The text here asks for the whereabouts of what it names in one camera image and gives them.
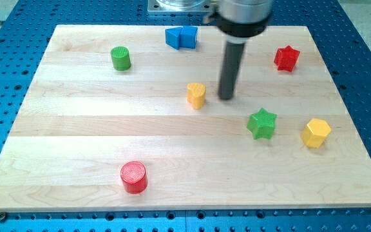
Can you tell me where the red star block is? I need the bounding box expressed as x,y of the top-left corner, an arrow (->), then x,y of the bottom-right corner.
274,45 -> 301,72

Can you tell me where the green star block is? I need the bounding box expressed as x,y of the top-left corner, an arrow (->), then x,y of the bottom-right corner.
247,108 -> 277,140

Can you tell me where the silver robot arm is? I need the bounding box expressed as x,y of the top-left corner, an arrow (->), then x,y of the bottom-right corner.
203,0 -> 273,101

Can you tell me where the yellow heart block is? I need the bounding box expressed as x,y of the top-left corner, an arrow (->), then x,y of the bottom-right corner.
187,82 -> 206,110

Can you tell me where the green cylinder block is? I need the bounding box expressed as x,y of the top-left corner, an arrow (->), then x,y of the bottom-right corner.
110,46 -> 131,71

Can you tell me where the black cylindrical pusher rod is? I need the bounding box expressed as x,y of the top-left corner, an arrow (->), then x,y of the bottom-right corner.
218,41 -> 245,100

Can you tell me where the light wooden board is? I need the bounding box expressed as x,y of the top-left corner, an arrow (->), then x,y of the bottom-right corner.
0,25 -> 371,212

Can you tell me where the red cylinder block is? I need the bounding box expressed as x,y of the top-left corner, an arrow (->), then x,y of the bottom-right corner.
120,161 -> 148,194

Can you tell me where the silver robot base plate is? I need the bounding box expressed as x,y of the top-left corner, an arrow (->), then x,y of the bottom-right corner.
147,0 -> 218,13

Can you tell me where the blue cube block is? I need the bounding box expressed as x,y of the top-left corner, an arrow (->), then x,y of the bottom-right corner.
180,26 -> 198,49

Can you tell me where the yellow hexagon block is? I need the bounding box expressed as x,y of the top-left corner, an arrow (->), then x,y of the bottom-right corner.
301,118 -> 331,148

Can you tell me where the blue perforated table plate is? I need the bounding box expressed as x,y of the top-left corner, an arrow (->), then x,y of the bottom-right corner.
0,1 -> 371,231

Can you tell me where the blue triangle block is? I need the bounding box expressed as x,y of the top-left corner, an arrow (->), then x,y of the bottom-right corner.
165,27 -> 182,50

